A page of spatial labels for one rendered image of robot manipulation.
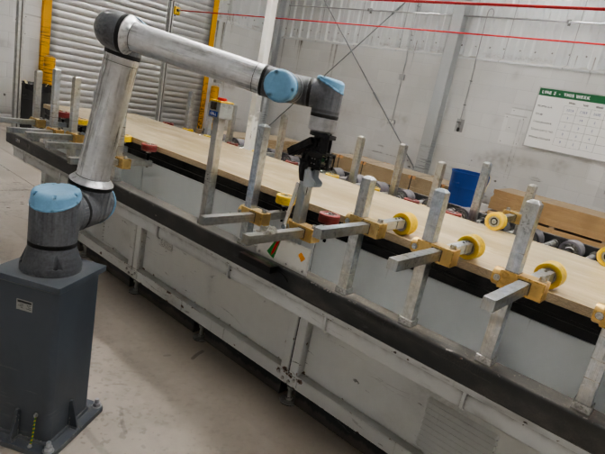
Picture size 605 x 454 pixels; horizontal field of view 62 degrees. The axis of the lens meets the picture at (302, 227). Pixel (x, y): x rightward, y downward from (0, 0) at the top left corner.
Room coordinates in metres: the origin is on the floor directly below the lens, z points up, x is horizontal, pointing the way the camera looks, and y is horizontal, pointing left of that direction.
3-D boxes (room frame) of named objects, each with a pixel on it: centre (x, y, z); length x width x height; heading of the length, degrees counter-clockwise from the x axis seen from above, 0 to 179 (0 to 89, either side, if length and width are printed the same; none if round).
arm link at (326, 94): (1.64, 0.00, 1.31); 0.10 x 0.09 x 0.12; 83
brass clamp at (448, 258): (1.43, -0.39, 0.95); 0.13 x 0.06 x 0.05; 51
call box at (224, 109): (2.08, 0.42, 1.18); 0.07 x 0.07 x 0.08; 51
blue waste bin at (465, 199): (7.24, -2.20, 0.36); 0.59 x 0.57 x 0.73; 141
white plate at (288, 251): (1.76, 0.06, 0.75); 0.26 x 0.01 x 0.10; 51
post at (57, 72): (3.01, 1.58, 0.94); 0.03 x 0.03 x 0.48; 51
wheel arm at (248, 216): (1.85, 0.21, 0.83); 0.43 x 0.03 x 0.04; 141
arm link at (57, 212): (1.57, 0.80, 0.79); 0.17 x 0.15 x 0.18; 173
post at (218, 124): (2.08, 0.42, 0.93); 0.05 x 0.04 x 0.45; 51
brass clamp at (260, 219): (1.90, 0.19, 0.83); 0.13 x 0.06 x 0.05; 51
